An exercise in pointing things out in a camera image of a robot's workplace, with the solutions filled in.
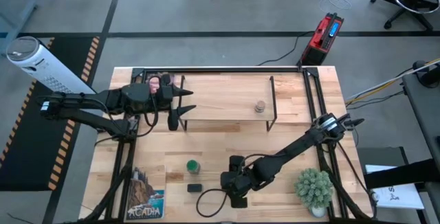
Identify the green plant in white pot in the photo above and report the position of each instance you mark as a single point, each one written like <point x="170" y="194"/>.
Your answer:
<point x="313" y="188"/>

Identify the black office chair base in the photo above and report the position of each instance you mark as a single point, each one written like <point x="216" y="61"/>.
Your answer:
<point x="409" y="0"/>

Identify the white printed paper bag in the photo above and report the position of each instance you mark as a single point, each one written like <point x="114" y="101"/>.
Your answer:
<point x="398" y="193"/>

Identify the grey side desk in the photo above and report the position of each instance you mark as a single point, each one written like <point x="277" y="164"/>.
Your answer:
<point x="424" y="107"/>

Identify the wooden shelf with black legs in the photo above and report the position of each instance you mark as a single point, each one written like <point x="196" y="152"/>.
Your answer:
<point x="227" y="97"/>

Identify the dark green pepper tin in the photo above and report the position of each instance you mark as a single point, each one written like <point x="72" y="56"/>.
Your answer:
<point x="195" y="188"/>

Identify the brown-lidded glass spice jar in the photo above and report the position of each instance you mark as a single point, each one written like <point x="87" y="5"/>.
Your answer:
<point x="260" y="106"/>

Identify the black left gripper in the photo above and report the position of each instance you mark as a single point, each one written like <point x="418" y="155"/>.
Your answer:
<point x="165" y="95"/>

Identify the red picture card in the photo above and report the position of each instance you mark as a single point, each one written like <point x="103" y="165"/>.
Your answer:
<point x="154" y="84"/>

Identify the black aluminium table frame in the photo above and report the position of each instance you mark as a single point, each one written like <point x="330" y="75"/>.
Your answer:
<point x="318" y="97"/>

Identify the black mat with hazard stripes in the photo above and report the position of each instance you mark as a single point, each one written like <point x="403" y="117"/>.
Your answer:
<point x="31" y="148"/>

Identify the white tower air purifier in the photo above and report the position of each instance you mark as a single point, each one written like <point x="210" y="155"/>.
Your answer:
<point x="41" y="64"/>

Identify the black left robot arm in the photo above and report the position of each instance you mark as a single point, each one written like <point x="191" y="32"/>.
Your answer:
<point x="86" y="98"/>

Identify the grey metal furniture leg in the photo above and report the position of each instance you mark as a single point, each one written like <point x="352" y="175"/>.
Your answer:
<point x="19" y="21"/>

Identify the red and black power station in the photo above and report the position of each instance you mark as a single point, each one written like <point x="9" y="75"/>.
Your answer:
<point x="321" y="38"/>

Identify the Acadia landscape poster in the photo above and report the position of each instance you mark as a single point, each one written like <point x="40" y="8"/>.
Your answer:
<point x="146" y="196"/>

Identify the green-lidded spice jar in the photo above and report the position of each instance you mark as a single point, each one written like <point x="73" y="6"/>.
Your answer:
<point x="193" y="166"/>

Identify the grey floor box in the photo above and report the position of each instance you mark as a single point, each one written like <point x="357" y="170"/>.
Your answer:
<point x="378" y="155"/>

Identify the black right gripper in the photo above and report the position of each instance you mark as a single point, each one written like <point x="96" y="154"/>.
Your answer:
<point x="237" y="182"/>

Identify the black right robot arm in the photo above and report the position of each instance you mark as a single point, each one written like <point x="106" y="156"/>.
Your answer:
<point x="292" y="145"/>

